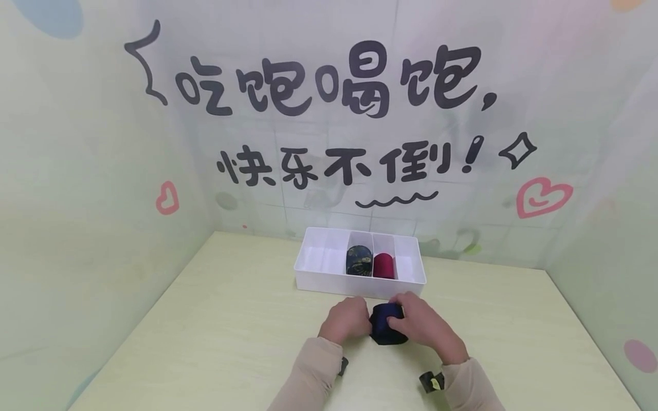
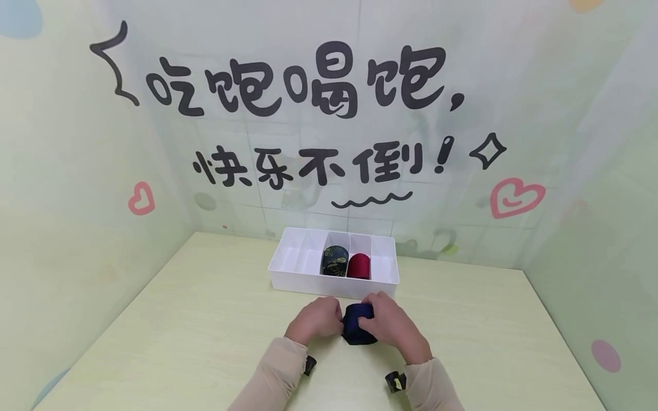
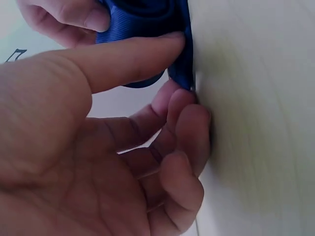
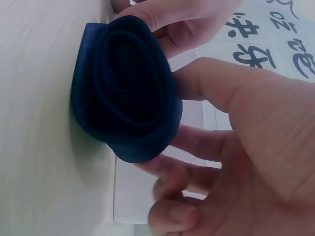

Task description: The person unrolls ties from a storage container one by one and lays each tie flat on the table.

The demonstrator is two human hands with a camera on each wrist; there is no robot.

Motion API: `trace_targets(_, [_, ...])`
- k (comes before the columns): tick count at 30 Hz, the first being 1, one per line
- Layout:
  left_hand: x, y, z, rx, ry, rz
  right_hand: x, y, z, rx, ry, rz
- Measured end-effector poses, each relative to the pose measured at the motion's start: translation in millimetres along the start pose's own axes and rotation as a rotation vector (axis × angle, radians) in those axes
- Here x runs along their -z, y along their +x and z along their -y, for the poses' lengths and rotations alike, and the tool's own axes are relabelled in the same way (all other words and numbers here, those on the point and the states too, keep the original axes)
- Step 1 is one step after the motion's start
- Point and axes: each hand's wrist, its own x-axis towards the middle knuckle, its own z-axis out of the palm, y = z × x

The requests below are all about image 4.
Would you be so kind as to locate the person's right hand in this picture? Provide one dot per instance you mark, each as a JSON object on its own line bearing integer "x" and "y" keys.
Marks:
{"x": 265, "y": 152}

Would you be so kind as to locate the person's left fingers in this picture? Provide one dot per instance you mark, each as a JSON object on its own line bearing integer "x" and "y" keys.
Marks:
{"x": 169, "y": 32}

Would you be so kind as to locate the person's left hand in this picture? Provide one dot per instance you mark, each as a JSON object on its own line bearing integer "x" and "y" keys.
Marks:
{"x": 187, "y": 17}

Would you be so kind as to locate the navy blue necktie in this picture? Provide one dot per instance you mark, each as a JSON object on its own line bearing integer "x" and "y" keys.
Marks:
{"x": 123, "y": 93}

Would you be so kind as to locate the person's right thumb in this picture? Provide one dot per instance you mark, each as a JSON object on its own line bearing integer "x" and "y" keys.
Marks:
{"x": 201, "y": 78}

